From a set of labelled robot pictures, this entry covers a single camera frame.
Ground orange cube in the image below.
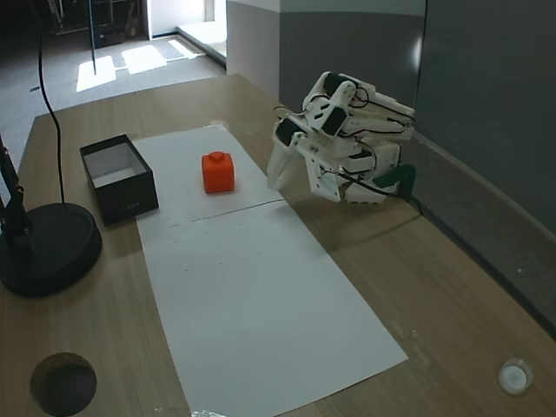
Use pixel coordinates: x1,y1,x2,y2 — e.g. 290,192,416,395
201,150,236,195

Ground dark brown open box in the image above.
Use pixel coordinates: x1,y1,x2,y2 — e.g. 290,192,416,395
79,133,160,228

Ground green table clamp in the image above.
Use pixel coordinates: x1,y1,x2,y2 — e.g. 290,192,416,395
374,164,418,202

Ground white paper sheet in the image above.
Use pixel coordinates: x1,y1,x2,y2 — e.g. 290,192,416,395
136,200,410,414
131,124,286,228

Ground thin dark vertical pole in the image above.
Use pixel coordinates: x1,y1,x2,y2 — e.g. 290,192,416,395
88,0,97,84

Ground black round stand base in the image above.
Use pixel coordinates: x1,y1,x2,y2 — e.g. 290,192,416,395
0,202,103,299

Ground black stand pole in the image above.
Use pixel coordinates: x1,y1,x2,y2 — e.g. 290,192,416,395
0,132,34,249

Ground small white round cap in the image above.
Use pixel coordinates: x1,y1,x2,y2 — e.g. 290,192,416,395
496,357,534,396

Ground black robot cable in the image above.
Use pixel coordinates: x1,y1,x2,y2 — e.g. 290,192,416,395
321,171,426,216

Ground black hanging cable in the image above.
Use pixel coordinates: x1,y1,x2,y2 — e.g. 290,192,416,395
36,0,67,205

